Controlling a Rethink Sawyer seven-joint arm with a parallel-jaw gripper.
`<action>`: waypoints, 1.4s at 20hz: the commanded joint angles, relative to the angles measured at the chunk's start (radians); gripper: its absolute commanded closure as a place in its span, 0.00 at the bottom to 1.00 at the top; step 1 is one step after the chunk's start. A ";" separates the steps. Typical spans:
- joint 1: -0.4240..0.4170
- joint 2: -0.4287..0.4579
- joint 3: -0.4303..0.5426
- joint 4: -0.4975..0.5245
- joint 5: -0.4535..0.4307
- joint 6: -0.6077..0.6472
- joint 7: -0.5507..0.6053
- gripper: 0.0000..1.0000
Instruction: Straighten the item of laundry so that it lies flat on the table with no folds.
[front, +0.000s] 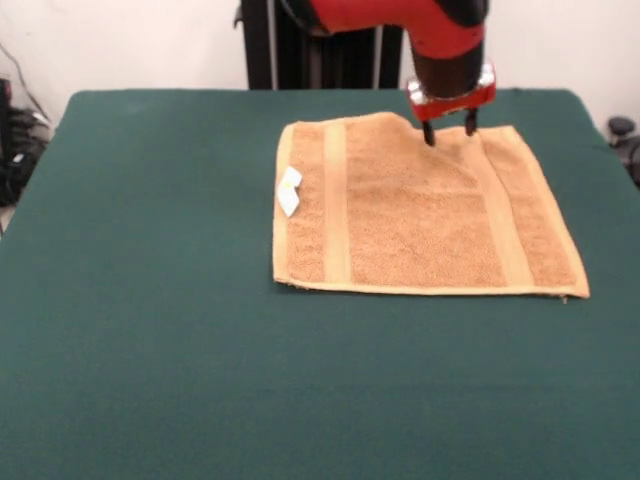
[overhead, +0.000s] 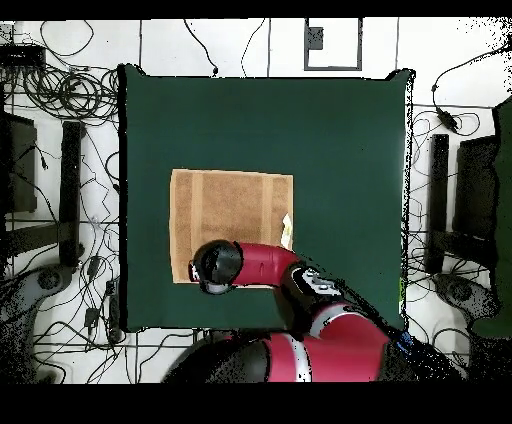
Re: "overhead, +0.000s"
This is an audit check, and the tan terry towel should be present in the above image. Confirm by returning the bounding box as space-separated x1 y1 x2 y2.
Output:
169 168 295 286

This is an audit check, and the black flat panel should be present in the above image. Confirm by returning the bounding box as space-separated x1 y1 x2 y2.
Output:
453 135 499 241
0 111 38 214

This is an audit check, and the black upright bar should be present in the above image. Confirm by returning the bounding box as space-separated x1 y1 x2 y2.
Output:
425 133 450 275
58 120 86 268

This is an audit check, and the dark green table cloth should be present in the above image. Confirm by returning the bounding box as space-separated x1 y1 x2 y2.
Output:
117 63 415 333

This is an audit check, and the dark grey stand base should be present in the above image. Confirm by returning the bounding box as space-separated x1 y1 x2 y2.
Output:
0 263 77 383
433 273 499 321

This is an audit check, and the black box device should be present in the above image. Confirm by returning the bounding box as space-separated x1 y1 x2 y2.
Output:
0 44 47 68

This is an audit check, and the dark green hanging cloth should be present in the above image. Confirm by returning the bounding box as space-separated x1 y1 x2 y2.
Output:
471 94 512 340

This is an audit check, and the black cable with plug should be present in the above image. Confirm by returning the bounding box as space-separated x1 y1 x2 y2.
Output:
182 18 220 78

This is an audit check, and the coiled black cable bundle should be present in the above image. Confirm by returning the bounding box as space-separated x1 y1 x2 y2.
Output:
21 65 121 121

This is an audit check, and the grey square floor frame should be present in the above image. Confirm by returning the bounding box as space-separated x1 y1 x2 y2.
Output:
303 17 364 72

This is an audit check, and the black power adapter cable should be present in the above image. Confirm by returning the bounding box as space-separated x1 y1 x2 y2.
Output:
430 41 512 135

